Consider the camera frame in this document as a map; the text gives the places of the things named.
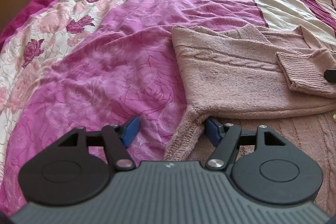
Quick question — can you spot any pink floral bed quilt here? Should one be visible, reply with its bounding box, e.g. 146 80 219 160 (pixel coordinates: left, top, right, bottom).
1 0 335 215

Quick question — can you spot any pink knitted sweater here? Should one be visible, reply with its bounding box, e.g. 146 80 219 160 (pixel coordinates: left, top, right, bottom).
165 24 335 214

